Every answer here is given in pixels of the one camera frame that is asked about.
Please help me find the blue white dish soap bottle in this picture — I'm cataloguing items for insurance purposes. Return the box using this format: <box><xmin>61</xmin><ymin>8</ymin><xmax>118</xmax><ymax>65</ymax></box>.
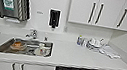
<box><xmin>75</xmin><ymin>33</ymin><xmax>84</xmax><ymax>46</ymax></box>

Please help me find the small chrome sink knob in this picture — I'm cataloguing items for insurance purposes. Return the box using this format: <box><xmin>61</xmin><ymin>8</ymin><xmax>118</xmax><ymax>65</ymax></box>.
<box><xmin>42</xmin><ymin>35</ymin><xmax>49</xmax><ymax>42</ymax></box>

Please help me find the white cup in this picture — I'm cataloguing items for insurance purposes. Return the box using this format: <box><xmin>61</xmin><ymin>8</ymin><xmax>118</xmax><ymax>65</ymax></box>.
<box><xmin>37</xmin><ymin>42</ymin><xmax>48</xmax><ymax>55</ymax></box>

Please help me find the stack of white plates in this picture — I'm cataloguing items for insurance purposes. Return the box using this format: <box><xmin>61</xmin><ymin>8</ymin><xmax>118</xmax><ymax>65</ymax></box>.
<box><xmin>85</xmin><ymin>36</ymin><xmax>104</xmax><ymax>53</ymax></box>

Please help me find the chrome sink faucet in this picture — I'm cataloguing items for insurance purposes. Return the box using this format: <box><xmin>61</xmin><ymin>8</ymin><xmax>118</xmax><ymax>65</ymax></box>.
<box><xmin>24</xmin><ymin>28</ymin><xmax>40</xmax><ymax>41</ymax></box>

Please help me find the bowl with orange food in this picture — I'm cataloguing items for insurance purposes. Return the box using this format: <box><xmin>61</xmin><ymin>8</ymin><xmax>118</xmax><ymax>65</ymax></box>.
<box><xmin>9</xmin><ymin>38</ymin><xmax>28</xmax><ymax>53</ymax></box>

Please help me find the steel paper towel dispenser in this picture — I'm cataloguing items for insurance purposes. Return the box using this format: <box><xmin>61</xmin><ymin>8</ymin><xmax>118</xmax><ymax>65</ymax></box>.
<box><xmin>0</xmin><ymin>0</ymin><xmax>34</xmax><ymax>25</ymax></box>

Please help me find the steel sink basin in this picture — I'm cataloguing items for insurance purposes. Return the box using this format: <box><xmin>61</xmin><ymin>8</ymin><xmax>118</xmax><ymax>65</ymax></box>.
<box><xmin>0</xmin><ymin>32</ymin><xmax>55</xmax><ymax>62</ymax></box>

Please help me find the white wall outlet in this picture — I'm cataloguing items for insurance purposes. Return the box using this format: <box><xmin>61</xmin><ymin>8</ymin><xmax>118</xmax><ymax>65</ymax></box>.
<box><xmin>63</xmin><ymin>25</ymin><xmax>69</xmax><ymax>34</ymax></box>

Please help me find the black wall soap dispenser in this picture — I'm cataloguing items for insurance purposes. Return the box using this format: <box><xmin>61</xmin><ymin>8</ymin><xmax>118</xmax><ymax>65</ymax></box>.
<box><xmin>45</xmin><ymin>7</ymin><xmax>63</xmax><ymax>31</ymax></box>

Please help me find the small wall label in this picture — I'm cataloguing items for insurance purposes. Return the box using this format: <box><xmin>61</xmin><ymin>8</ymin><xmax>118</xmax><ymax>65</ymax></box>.
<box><xmin>36</xmin><ymin>10</ymin><xmax>45</xmax><ymax>16</ymax></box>

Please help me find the three-door white wall cabinet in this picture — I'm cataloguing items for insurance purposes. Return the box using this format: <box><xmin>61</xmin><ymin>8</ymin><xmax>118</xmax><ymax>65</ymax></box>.
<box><xmin>66</xmin><ymin>0</ymin><xmax>127</xmax><ymax>33</ymax></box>

